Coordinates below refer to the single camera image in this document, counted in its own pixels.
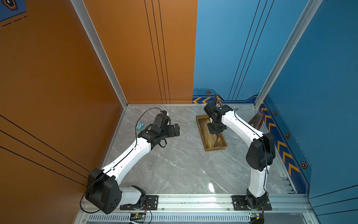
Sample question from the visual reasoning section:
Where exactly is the left green circuit board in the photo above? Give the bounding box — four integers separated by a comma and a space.
129, 213, 146, 223

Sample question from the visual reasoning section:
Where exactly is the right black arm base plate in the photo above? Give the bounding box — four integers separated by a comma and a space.
231, 195, 272, 211

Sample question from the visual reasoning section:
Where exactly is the dark red metronome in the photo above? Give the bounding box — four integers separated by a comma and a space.
249, 112, 265, 130

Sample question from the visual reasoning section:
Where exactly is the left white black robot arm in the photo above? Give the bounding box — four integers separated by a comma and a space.
82, 124, 180, 214

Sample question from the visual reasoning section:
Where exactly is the green circuit board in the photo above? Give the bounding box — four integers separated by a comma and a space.
249, 213, 265, 224
129, 213, 146, 223

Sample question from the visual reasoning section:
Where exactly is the right green circuit board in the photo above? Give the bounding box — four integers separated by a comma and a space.
249, 213, 265, 224

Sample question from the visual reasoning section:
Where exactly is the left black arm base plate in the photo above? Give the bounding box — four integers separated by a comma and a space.
119, 195, 159, 211

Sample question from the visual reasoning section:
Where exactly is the wooden jewelry display stand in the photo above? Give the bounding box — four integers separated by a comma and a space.
196, 94, 227, 152

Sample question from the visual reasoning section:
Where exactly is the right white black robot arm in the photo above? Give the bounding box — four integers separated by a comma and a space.
204, 103, 276, 210

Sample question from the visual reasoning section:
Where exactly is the small blue owl toy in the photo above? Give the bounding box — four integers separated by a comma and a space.
136, 122, 145, 131

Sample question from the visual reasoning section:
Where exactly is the aluminium front rail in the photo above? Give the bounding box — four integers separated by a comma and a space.
148, 194, 313, 213

